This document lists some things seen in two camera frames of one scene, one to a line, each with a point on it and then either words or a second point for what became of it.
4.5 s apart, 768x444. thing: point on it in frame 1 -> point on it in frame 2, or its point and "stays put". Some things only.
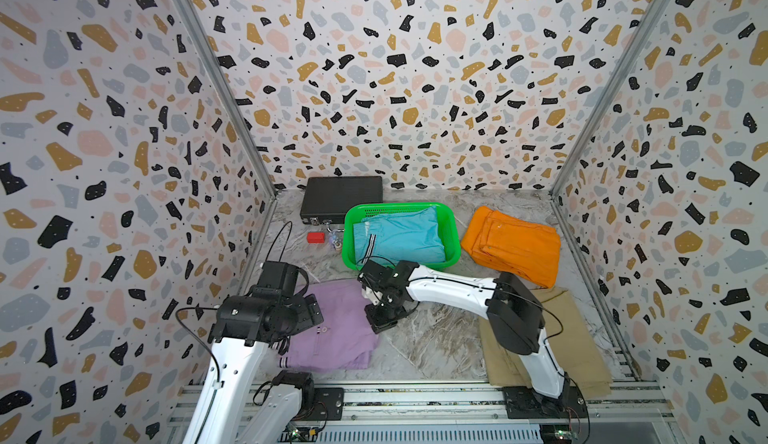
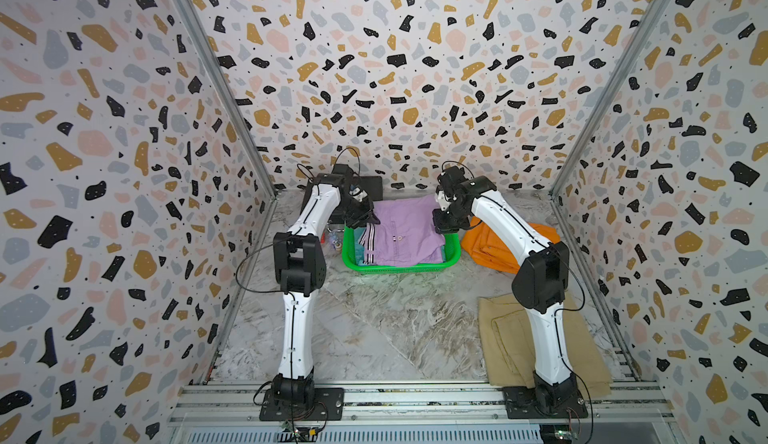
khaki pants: [573, 348] stays put
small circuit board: [298, 434] stays put
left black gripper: [307, 315] -> [366, 215]
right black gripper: [376, 325] -> [439, 228]
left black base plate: [328, 404] stays put
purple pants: [344, 340] -> [406, 235]
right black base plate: [525, 403] stays put
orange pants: [525, 249] stays put
